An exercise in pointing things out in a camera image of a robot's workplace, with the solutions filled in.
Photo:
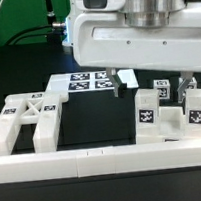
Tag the white chair seat part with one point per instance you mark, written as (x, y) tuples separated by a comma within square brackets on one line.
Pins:
[(171, 122)]

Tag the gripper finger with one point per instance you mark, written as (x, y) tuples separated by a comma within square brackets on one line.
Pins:
[(186, 76)]

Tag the white tagged cube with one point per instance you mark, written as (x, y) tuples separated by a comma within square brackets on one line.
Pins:
[(163, 86), (191, 85)]

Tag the white chair back frame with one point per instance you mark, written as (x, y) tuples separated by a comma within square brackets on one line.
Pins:
[(44, 110)]

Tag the white tagged cube right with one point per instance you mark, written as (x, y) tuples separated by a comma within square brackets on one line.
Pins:
[(191, 85)]

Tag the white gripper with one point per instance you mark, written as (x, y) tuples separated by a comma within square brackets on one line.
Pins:
[(144, 34)]

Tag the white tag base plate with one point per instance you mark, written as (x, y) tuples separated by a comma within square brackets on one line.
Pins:
[(78, 82)]

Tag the white tagged cube left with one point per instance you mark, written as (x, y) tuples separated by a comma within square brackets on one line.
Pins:
[(163, 86)]

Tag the white U-shaped fence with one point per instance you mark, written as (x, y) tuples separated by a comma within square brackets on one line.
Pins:
[(167, 154)]

